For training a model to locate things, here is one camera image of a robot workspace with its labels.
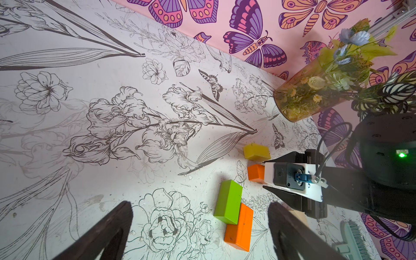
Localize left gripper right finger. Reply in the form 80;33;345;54
268;202;338;260

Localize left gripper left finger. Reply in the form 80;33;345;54
55;201;133;260

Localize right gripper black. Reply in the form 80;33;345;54
263;149;328;219

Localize orange long rectangular block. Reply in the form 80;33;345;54
224;203;254;252

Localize orange small block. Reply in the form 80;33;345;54
248;164;265;184

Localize yellow block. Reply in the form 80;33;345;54
243;143;271;162

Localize green rectangular block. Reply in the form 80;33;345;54
213;180;243;225

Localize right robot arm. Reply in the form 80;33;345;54
264;113;416;225

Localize natural wood triangle block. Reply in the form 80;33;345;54
289;210;309;227

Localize amber glass vase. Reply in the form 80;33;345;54
274;59;346;122

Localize artificial plant bouquet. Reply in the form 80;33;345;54
307;17;416;114

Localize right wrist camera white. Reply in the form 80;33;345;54
264;162;328;202

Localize aluminium frame right post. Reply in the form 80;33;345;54
369;0;416;39

